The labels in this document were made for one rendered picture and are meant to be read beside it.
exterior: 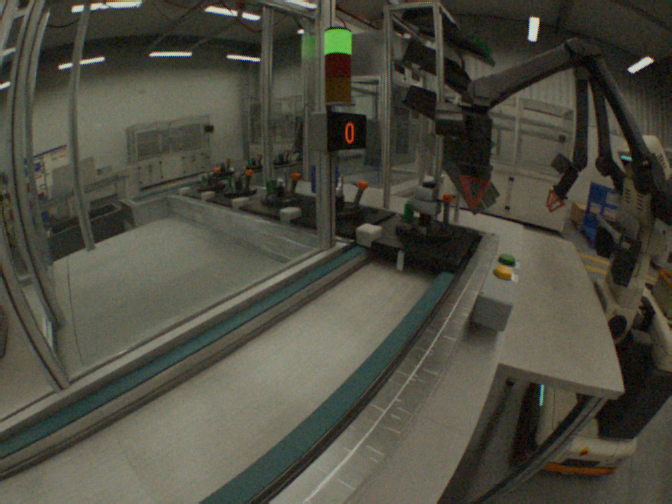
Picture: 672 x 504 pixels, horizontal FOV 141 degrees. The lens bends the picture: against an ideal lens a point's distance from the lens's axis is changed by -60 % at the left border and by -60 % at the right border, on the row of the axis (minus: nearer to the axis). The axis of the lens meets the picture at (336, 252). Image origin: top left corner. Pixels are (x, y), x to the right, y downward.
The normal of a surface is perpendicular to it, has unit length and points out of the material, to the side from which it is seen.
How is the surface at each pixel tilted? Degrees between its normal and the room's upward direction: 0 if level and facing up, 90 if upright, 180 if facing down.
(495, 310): 90
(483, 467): 0
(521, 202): 90
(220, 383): 0
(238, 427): 0
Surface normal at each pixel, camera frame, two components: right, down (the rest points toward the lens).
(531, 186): -0.55, 0.35
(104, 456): 0.00, -0.91
